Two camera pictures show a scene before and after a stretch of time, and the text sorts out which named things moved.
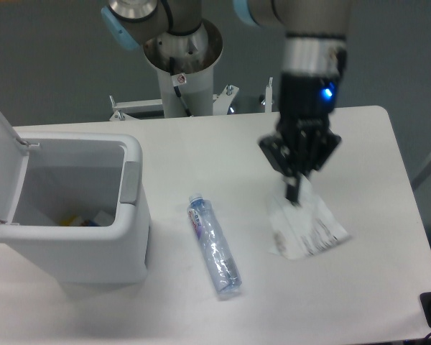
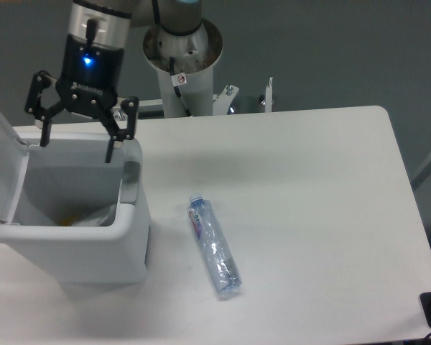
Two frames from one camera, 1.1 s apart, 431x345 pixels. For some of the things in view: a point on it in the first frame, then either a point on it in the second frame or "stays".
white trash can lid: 7,157 stays
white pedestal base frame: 222,104 stays
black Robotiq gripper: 307,100 to 90,80
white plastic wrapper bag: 303,231 to 96,219
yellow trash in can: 67,222 stays
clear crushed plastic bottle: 214,245 stays
